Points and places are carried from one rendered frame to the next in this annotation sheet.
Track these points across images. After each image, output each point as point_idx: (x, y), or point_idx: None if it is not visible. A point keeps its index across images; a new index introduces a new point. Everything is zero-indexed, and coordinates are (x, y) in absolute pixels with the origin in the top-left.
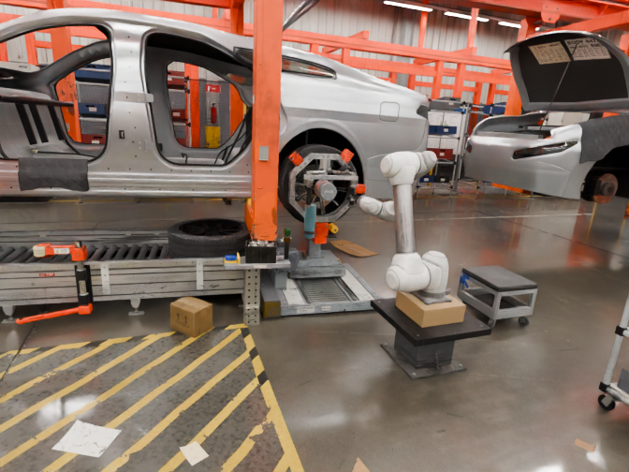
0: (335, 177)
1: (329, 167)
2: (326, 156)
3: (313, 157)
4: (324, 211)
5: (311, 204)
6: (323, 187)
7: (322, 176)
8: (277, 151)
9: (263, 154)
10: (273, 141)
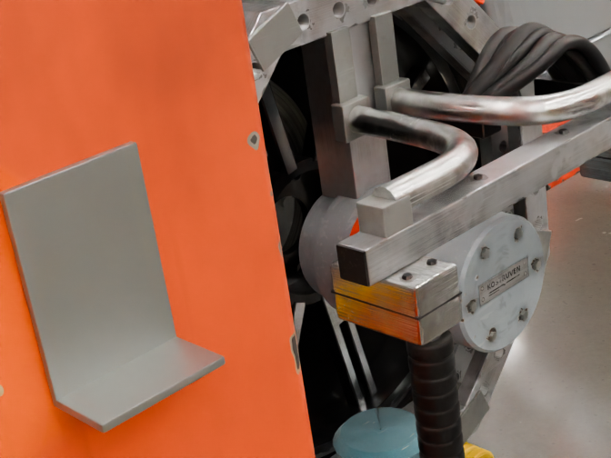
0: (559, 159)
1: (393, 77)
2: (359, 2)
3: (279, 44)
4: (367, 378)
5: (382, 426)
6: (470, 272)
7: (485, 194)
8: (257, 163)
9: (97, 293)
10: (185, 46)
